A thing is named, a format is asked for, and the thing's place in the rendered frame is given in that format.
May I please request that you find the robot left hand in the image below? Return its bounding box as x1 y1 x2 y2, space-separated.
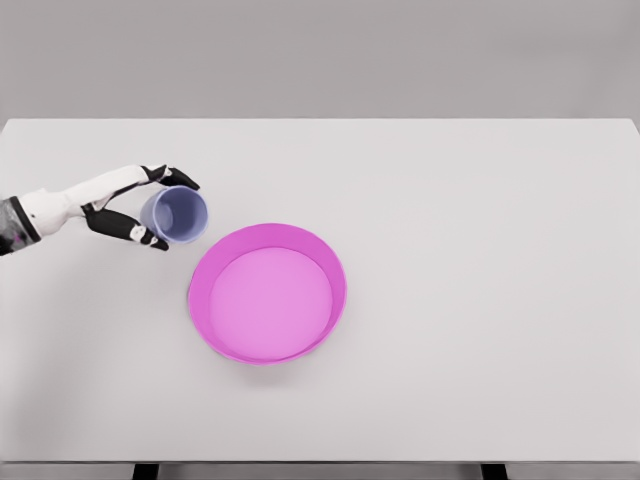
55 163 201 253

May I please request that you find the lavender plastic cup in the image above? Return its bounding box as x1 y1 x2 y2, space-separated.
139 184 209 246

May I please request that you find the pink round plate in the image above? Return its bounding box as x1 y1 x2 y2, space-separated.
188 222 348 367

